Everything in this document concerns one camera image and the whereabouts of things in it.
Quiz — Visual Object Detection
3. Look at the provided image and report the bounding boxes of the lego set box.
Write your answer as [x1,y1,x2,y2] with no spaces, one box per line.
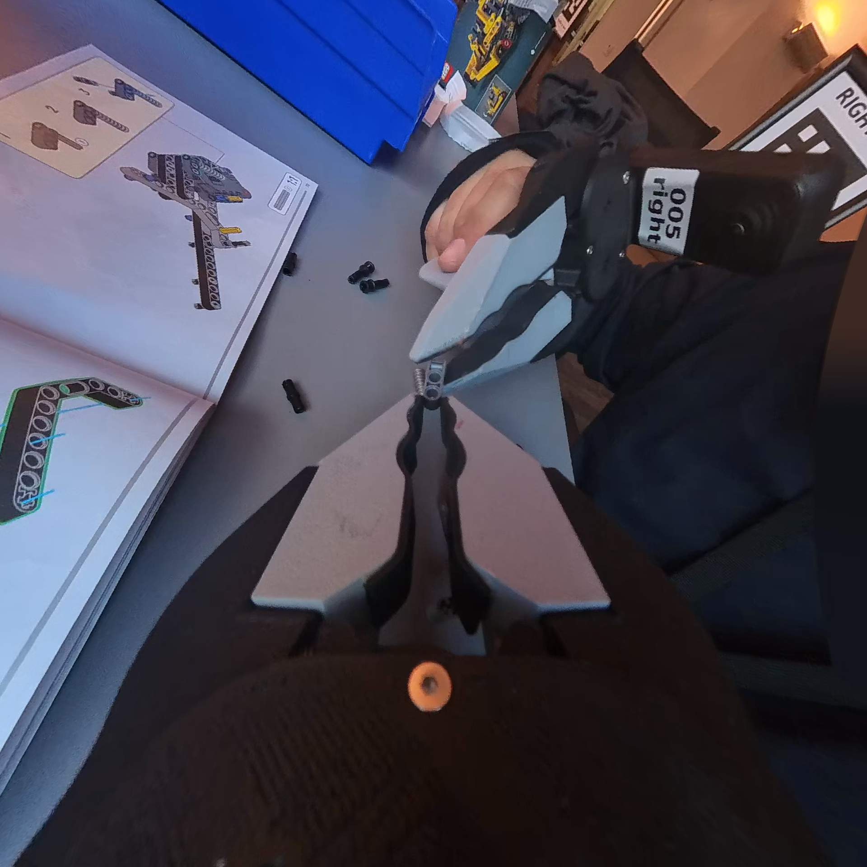
[442,0,564,128]

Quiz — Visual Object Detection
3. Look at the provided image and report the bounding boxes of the wall lamp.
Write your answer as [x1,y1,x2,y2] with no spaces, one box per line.
[784,20,826,74]

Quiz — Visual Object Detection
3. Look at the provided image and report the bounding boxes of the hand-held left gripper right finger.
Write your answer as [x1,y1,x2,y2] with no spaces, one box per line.
[432,397,612,635]

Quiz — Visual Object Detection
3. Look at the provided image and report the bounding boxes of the blue plastic bin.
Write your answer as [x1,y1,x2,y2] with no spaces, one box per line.
[158,0,459,165]

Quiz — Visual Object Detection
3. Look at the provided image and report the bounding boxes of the person's right forearm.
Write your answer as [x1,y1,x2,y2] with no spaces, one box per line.
[534,53,653,162]

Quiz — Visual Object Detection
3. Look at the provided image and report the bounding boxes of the person's right hand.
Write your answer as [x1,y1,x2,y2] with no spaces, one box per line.
[424,150,539,273]

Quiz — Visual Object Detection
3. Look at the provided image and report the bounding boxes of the lego instruction booklet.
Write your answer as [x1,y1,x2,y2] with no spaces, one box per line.
[0,44,319,795]

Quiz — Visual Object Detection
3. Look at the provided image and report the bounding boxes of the white plastic bag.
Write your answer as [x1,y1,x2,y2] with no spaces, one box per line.
[421,68,503,154]

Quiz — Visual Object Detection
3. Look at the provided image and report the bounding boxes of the person's dark clothed body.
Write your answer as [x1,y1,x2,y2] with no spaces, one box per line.
[568,233,867,571]

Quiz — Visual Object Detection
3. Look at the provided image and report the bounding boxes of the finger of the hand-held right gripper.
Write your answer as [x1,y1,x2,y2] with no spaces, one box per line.
[443,279,578,395]
[409,196,570,364]

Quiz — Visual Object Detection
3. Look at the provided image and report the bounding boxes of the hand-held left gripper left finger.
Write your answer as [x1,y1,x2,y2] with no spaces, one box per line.
[251,398,422,631]

